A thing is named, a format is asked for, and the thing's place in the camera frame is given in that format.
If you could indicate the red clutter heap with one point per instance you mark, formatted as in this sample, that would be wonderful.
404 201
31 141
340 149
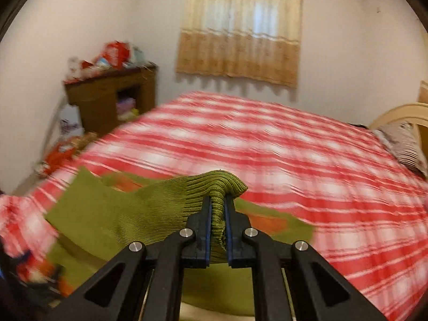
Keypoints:
63 155

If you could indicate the grey patterned pillow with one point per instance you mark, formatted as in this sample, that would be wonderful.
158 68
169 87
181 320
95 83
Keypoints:
404 147

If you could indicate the brown wooden desk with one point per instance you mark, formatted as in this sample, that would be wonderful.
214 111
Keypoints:
97 100

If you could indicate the beige patterned window curtain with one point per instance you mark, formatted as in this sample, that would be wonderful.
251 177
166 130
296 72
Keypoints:
234 40

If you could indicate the bed with red plaid sheet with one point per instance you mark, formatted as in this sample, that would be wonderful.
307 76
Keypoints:
301 160

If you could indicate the cream wooden headboard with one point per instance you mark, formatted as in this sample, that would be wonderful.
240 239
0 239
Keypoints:
394 113

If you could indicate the folded purple cloth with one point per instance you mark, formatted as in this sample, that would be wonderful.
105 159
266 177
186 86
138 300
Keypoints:
125 105

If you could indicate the green knitted sweater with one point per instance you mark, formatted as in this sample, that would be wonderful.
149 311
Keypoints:
117 214

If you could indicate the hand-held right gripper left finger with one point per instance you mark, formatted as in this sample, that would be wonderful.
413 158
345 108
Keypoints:
207 234

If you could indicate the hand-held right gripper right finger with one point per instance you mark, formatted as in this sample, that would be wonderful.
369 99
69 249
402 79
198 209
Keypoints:
228 234

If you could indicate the white printed paper bag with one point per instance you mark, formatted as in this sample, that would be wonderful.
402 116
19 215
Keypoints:
69 127

